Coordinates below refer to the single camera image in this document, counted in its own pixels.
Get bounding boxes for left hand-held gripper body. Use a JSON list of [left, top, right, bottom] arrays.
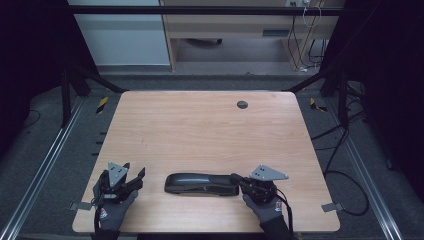
[[92, 162, 138, 205]]

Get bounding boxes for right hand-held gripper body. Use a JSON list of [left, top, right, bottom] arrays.
[[240, 164, 290, 205]]

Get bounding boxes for black long-arm stapler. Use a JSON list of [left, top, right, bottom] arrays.
[[163, 172, 241, 197]]

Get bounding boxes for person's right hand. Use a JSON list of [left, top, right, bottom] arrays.
[[242, 194, 284, 225]]

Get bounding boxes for person's left hand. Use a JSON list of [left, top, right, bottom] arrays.
[[94, 189, 140, 232]]

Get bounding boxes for grey tape piece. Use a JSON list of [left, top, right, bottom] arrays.
[[321, 202, 345, 213], [69, 201, 93, 212]]

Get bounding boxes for yellow black floor tape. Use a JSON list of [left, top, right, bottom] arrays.
[[95, 96, 110, 115], [309, 97, 329, 113]]

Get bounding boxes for black metal stand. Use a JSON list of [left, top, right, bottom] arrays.
[[283, 61, 352, 128], [59, 61, 128, 128]]

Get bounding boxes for white cabinet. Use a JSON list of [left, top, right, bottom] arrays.
[[67, 0, 172, 67]]

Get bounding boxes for black curtain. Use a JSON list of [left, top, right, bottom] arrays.
[[0, 0, 99, 158], [321, 0, 424, 196]]

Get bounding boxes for light wooden desk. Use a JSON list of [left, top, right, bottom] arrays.
[[159, 0, 345, 72]]

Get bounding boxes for black horizontal bar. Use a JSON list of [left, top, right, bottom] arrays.
[[68, 5, 345, 17]]

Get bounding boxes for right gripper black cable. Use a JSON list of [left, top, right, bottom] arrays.
[[275, 188, 295, 234]]

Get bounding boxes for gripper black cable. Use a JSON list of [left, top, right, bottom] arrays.
[[275, 188, 295, 234], [93, 199, 102, 234]]

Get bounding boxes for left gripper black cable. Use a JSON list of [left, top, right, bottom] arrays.
[[93, 199, 102, 234]]

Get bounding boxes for aluminium floor rail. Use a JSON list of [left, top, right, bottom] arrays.
[[0, 96, 85, 240], [324, 96, 405, 240]]

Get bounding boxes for thin black floor cable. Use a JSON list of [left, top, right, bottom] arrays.
[[20, 109, 42, 130]]

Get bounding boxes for black cables under desk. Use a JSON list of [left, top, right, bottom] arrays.
[[288, 14, 329, 72]]

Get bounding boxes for white hanging cable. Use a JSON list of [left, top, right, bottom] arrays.
[[301, 5, 323, 29]]

